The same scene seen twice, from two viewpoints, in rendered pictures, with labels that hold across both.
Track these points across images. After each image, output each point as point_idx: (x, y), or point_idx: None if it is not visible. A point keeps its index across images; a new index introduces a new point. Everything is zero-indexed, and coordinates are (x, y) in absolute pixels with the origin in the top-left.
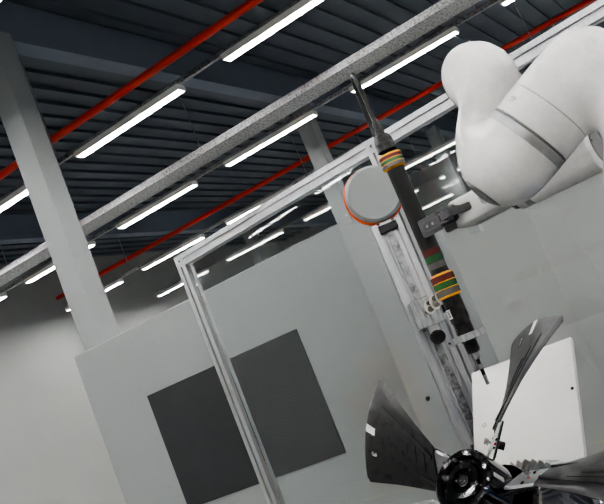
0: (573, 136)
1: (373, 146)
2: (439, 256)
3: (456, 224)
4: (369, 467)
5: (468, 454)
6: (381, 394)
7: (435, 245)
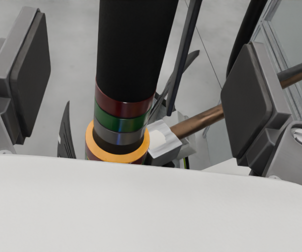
0: None
1: None
2: (109, 123)
3: (232, 128)
4: (168, 80)
5: None
6: (185, 63)
7: (116, 97)
